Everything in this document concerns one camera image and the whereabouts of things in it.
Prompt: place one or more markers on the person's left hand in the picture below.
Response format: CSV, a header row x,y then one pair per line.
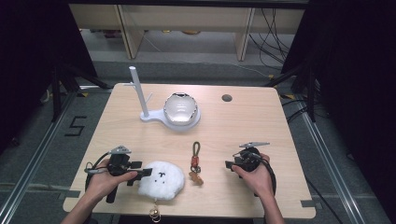
x,y
99,183

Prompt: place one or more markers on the black metal stand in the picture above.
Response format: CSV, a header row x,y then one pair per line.
x,y
56,93
310,93

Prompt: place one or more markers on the white tree-shaped hanger stand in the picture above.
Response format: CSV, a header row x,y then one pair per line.
x,y
138,90

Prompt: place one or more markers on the round grey table grommet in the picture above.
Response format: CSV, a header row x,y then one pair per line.
x,y
227,98

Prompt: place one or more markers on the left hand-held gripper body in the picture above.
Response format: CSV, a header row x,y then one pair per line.
x,y
119,163

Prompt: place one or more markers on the black curtain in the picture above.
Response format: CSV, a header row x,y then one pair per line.
x,y
358,77
34,62

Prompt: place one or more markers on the grey tape strip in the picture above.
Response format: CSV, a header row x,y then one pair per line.
x,y
70,194
311,203

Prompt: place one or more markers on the light wooden desk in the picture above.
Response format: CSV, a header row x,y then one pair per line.
x,y
186,18

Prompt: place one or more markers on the person's right hand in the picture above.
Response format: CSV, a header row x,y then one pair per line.
x,y
258,182

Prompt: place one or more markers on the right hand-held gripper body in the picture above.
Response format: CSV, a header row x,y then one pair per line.
x,y
249,158

